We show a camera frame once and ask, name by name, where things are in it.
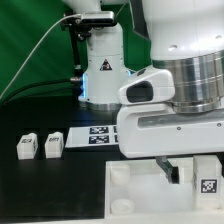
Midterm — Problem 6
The white sheet with markers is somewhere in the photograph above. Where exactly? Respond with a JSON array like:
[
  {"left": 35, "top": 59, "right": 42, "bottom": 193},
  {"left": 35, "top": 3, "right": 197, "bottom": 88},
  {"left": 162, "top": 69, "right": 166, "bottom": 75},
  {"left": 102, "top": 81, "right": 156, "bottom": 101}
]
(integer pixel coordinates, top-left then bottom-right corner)
[{"left": 65, "top": 125, "right": 118, "bottom": 148}]

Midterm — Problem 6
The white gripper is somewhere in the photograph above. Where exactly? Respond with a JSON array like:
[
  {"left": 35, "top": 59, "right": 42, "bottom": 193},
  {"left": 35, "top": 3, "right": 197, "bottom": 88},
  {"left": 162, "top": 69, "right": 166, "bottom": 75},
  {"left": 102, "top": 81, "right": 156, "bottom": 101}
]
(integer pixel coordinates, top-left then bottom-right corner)
[{"left": 117, "top": 104, "right": 224, "bottom": 184}]

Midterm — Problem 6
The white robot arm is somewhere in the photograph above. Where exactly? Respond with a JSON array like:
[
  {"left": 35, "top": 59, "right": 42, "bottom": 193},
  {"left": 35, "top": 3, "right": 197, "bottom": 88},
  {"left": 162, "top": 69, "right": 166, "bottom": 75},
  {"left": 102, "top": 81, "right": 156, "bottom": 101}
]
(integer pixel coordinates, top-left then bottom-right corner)
[{"left": 63, "top": 0, "right": 224, "bottom": 183}]

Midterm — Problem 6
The grey camera on stand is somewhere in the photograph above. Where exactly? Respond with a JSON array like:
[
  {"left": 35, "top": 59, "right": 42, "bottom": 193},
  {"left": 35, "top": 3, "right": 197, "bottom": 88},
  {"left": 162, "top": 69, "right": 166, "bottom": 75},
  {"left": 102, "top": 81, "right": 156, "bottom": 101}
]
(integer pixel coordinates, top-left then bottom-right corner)
[{"left": 81, "top": 11, "right": 114, "bottom": 24}]

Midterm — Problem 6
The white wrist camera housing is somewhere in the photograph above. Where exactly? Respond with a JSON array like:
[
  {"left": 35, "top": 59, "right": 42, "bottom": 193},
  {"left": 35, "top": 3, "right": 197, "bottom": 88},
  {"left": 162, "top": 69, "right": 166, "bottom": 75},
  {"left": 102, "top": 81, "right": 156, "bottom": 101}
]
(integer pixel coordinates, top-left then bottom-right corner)
[{"left": 118, "top": 66, "right": 175, "bottom": 105}]

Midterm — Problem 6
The black camera stand pole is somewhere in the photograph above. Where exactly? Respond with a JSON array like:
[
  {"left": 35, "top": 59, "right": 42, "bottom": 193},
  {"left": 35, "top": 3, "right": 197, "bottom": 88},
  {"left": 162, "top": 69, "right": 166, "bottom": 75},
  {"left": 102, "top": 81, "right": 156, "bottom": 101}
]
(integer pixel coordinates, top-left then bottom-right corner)
[{"left": 60, "top": 11, "right": 91, "bottom": 84}]

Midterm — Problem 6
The black cable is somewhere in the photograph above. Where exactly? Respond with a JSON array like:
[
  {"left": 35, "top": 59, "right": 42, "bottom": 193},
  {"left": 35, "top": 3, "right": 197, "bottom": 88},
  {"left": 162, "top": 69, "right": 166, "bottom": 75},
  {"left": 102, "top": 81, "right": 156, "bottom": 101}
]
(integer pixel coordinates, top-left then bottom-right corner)
[{"left": 1, "top": 78, "right": 83, "bottom": 105}]

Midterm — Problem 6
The white cable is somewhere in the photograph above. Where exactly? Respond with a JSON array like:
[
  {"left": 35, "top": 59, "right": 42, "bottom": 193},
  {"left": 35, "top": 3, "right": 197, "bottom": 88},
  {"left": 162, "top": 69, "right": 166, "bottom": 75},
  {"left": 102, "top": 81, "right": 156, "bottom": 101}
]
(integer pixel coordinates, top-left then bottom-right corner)
[{"left": 0, "top": 13, "right": 82, "bottom": 101}]

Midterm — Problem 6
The white square tabletop tray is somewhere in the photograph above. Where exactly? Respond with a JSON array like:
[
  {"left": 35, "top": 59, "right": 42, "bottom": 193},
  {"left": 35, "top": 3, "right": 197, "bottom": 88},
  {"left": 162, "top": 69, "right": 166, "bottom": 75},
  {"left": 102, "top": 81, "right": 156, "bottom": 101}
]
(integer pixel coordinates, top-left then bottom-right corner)
[{"left": 104, "top": 157, "right": 224, "bottom": 224}]

